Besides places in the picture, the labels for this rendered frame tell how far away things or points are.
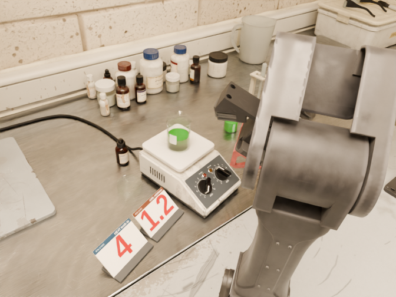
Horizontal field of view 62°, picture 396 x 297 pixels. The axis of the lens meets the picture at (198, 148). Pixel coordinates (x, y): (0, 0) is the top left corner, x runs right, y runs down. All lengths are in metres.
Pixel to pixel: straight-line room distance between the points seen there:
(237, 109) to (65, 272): 0.41
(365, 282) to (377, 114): 0.49
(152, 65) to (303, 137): 0.83
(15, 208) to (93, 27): 0.59
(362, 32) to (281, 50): 1.35
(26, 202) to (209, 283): 0.40
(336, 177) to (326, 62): 0.10
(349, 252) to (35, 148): 0.75
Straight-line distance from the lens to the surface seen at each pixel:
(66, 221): 0.72
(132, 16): 1.15
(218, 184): 0.71
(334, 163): 0.24
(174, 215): 0.70
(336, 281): 0.68
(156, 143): 0.73
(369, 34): 1.59
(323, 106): 0.29
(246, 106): 0.54
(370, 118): 0.25
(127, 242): 0.64
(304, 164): 0.24
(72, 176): 0.81
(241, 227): 0.70
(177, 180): 0.68
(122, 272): 0.63
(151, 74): 1.05
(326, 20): 1.69
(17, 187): 0.81
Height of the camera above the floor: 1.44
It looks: 39 degrees down
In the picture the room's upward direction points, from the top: 4 degrees clockwise
